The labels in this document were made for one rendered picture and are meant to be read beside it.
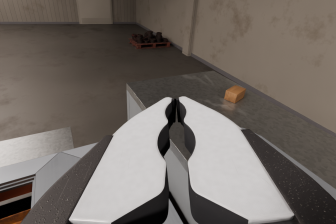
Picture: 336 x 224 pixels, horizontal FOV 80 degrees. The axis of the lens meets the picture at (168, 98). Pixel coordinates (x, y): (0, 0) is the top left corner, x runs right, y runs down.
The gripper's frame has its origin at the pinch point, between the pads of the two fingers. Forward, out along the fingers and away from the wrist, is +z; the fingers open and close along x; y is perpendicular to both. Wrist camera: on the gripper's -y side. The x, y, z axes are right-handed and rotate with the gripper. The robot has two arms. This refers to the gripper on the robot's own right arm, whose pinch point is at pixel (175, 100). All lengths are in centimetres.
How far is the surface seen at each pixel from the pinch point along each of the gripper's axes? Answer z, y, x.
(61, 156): 53, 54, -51
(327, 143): 48, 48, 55
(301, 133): 53, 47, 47
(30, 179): 42, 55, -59
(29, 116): 196, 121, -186
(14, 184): 39, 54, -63
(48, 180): 41, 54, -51
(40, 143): 70, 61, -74
